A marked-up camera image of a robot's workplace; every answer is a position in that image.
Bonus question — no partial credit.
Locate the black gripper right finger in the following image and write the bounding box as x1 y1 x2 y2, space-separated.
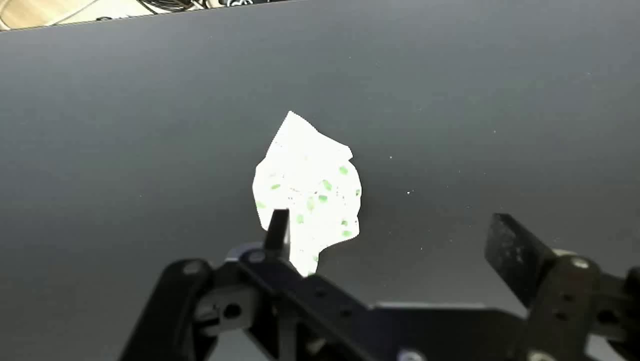
483 213 640 361

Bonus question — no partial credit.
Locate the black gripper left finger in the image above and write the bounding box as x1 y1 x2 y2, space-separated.
118 209 401 361

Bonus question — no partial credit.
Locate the white towel with green spots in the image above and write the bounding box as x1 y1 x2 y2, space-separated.
250 109 364 279

